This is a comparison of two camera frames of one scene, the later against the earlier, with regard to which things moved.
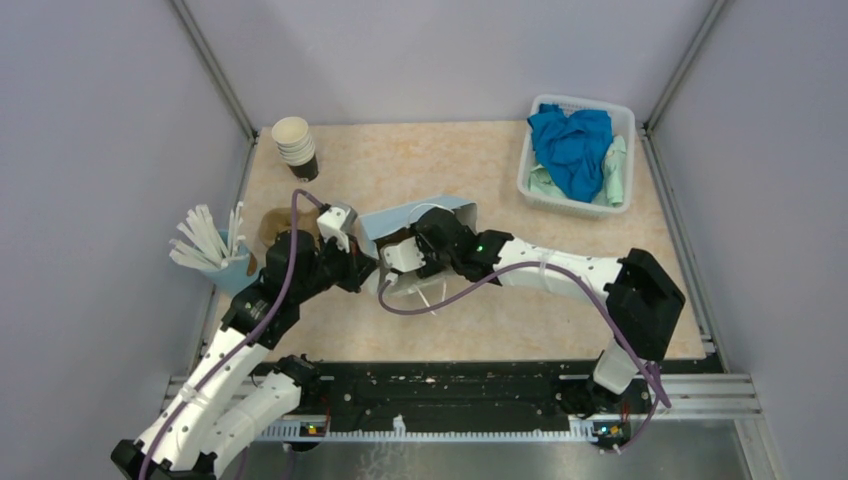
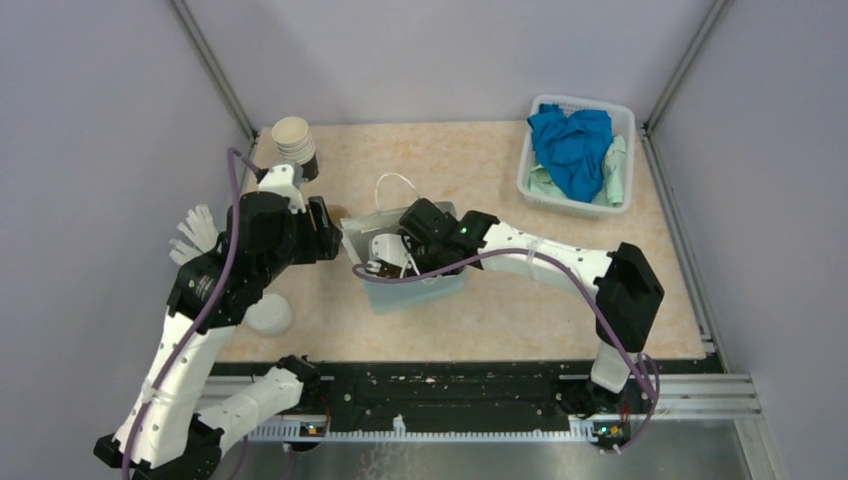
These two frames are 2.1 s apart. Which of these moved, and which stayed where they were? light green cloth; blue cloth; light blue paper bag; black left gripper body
Moved: light blue paper bag; black left gripper body
Stayed: light green cloth; blue cloth
